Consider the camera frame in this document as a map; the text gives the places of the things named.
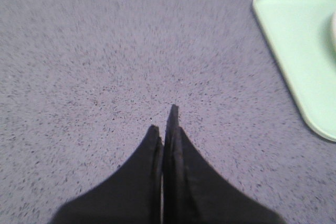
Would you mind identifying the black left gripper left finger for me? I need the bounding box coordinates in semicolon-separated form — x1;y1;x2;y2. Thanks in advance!
51;125;163;223

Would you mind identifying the beige round plate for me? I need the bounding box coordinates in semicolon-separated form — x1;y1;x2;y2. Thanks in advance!
330;11;336;47

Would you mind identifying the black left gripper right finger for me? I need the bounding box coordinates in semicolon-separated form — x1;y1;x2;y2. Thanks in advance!
163;104;285;223

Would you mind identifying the light green rectangular tray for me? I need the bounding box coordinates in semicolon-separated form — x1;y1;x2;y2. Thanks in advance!
253;0;335;141

